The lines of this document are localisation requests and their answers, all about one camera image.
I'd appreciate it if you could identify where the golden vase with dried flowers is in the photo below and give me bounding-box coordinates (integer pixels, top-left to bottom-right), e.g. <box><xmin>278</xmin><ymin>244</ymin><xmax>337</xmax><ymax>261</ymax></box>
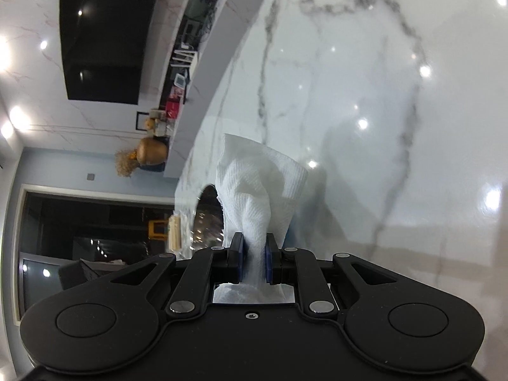
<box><xmin>115</xmin><ymin>137</ymin><xmax>170</xmax><ymax>177</ymax></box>

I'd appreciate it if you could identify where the wooden block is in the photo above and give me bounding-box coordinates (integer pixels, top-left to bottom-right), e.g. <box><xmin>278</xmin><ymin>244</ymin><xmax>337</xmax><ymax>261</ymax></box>
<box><xmin>168</xmin><ymin>213</ymin><xmax>184</xmax><ymax>251</ymax></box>

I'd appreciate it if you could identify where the yellow stool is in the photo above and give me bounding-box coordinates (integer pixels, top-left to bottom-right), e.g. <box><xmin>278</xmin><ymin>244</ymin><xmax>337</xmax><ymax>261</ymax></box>
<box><xmin>148</xmin><ymin>219</ymin><xmax>170</xmax><ymax>241</ymax></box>

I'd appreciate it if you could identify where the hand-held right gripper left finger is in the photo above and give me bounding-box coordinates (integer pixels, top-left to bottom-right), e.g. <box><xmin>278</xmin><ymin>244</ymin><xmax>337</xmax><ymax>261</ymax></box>
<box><xmin>110</xmin><ymin>232</ymin><xmax>245</xmax><ymax>320</ymax></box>

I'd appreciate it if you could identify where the black wall television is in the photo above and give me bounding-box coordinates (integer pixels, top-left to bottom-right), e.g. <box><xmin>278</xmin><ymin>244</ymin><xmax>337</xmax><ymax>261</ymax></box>
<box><xmin>59</xmin><ymin>0</ymin><xmax>165</xmax><ymax>106</ymax></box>

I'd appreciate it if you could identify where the metal bowl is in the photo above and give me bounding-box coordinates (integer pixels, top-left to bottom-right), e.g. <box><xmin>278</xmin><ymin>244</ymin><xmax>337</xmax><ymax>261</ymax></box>
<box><xmin>190</xmin><ymin>183</ymin><xmax>228</xmax><ymax>249</ymax></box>

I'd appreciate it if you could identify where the white paper towel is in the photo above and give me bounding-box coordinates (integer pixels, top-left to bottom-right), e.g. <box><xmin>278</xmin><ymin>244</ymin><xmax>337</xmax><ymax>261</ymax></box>
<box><xmin>213</xmin><ymin>132</ymin><xmax>309</xmax><ymax>305</ymax></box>

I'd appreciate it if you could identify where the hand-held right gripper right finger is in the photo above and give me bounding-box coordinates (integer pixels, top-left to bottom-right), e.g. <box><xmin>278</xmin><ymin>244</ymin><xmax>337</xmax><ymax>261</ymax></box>
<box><xmin>265</xmin><ymin>232</ymin><xmax>387</xmax><ymax>320</ymax></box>

